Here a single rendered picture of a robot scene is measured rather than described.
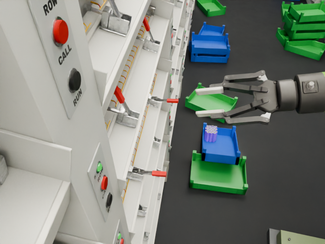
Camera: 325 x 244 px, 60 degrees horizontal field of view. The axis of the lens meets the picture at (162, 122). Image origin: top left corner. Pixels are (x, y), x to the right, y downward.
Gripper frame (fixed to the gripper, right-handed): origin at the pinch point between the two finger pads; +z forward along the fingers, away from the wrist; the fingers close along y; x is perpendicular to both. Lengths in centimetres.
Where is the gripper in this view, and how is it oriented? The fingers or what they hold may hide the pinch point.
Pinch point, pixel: (208, 102)
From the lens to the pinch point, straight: 73.6
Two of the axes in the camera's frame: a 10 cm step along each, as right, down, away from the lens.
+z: -9.6, 0.7, 2.8
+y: -0.1, 9.7, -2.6
